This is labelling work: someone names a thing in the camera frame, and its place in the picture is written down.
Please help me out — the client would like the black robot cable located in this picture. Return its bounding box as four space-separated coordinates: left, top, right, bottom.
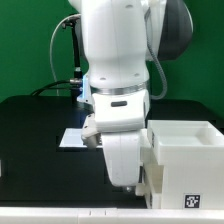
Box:
49 14 81 83

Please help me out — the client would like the white drawer cabinet box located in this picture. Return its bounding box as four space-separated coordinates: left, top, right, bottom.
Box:
143 120 224 210

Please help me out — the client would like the black camera stand pole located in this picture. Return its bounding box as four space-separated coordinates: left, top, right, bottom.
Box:
62 15 83 102

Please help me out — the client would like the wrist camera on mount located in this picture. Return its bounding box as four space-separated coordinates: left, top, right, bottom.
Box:
81 113 100 149

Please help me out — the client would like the white drawer with knob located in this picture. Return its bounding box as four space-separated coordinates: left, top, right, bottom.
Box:
135 164 163 209

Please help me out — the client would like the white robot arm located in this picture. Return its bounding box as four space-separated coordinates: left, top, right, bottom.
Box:
68 0 193 186

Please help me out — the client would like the fiducial marker sheet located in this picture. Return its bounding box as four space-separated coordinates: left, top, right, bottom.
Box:
59 128 104 149

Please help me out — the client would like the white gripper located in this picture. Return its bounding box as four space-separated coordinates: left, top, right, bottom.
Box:
101 130 141 187

